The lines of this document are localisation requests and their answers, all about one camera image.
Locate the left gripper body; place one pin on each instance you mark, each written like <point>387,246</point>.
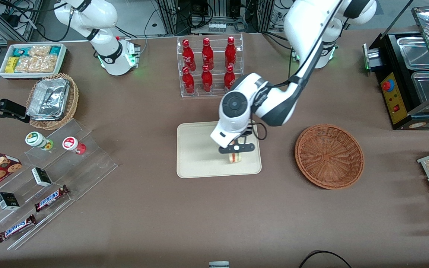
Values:
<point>247,133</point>

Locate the triangle sandwich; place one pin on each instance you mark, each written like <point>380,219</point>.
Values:
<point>235,158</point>

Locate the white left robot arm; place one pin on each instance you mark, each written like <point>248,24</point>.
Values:
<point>304,22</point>

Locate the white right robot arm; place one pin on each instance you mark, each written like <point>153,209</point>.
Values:
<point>88,15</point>

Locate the beige plastic tray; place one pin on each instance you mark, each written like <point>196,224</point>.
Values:
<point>199,156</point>

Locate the light wicker basket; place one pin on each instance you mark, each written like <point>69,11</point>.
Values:
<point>73,100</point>

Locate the round brown wicker basket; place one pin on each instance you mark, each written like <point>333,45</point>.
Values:
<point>330,156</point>

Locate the white cup green lid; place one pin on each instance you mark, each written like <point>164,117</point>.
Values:
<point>35,139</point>

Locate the aluminium foil containers stack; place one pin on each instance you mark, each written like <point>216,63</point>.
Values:
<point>48,98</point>

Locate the clear acrylic bottle rack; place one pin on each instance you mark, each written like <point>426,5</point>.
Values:
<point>216,91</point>

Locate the clear bag of crackers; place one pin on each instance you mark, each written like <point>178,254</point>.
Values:
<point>39,50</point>
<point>35,64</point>

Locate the white cup red lid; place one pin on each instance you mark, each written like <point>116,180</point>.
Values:
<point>71,143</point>

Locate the teal snack packet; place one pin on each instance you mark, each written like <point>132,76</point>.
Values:
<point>21,51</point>
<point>54,50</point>

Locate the red cola bottle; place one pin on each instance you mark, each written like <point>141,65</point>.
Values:
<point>230,52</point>
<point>229,78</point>
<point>187,54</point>
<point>207,54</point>
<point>188,82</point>
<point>206,80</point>

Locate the small dark carton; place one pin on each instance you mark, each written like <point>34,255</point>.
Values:
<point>8,201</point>
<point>41,177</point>

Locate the white plastic snack bin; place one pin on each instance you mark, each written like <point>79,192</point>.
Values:
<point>63,59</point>

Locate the clear acrylic stepped display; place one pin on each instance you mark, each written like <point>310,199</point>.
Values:
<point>88,163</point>

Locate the Snickers chocolate bar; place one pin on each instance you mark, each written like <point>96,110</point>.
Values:
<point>16,228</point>
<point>50,198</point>

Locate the white power strip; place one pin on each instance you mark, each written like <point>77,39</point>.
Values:
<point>217,27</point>

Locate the small grey device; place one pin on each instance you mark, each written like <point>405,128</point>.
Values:
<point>219,264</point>

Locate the black food warmer yellow panel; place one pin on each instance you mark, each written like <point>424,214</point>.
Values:
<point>395,100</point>

